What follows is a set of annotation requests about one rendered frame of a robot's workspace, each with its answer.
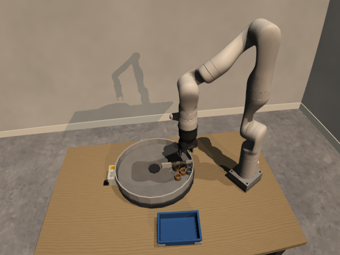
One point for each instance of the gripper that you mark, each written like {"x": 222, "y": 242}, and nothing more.
{"x": 187, "y": 133}

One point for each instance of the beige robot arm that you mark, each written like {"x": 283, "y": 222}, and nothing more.
{"x": 266, "y": 36}

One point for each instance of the dark blue crate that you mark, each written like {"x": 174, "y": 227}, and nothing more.
{"x": 174, "y": 226}

